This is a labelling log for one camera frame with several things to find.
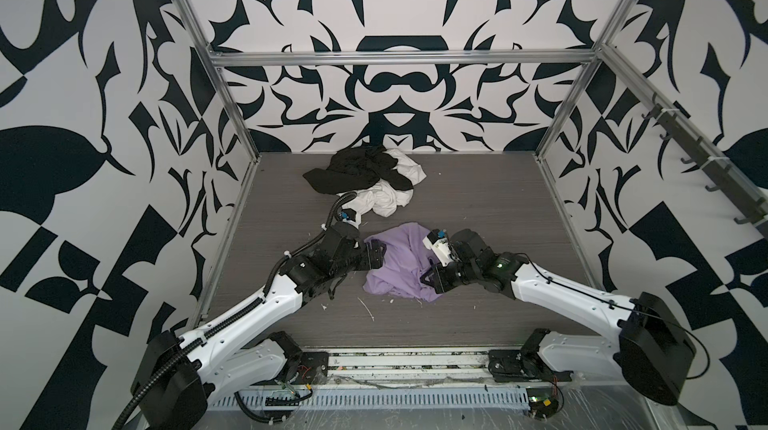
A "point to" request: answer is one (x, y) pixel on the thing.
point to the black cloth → (352, 169)
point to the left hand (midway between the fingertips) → (376, 242)
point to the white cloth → (379, 198)
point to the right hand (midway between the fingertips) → (423, 278)
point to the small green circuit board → (542, 403)
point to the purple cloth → (406, 260)
